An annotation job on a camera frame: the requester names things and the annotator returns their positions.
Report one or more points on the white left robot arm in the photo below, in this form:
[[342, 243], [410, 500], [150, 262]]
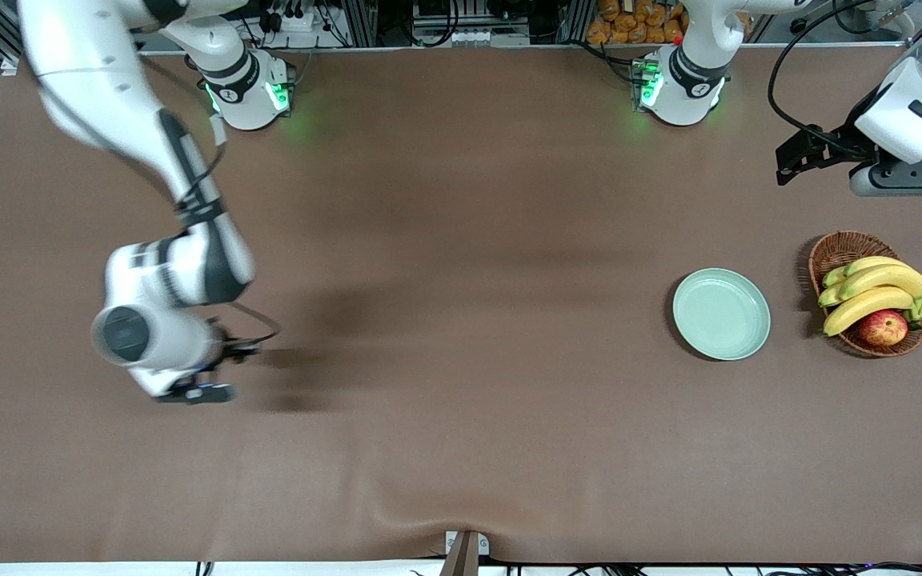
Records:
[[689, 80]]

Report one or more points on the brown wicker basket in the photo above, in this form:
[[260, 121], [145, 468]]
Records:
[[841, 250]]

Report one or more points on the light green round plate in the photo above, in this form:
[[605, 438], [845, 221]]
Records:
[[721, 316]]

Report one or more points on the white power strip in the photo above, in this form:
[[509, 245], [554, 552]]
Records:
[[297, 22]]

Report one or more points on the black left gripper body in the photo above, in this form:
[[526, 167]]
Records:
[[839, 146]]

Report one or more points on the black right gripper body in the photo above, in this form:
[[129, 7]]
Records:
[[223, 351]]

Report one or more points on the yellow banana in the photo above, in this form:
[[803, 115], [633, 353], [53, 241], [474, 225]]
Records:
[[833, 277], [869, 262], [869, 304], [829, 296], [893, 278]]

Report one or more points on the brown table cloth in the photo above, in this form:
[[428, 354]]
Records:
[[461, 240]]

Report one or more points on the aluminium frame strut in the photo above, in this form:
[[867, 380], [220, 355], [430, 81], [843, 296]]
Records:
[[361, 22]]

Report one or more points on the white terminal block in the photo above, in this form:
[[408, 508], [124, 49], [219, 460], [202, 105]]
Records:
[[485, 38]]

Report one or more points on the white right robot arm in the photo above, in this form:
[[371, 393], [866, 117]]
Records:
[[93, 88]]

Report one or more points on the bag of orange bread rolls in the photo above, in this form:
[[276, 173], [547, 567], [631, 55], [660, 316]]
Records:
[[629, 24]]

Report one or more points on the red yellow apple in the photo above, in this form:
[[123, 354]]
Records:
[[883, 328]]

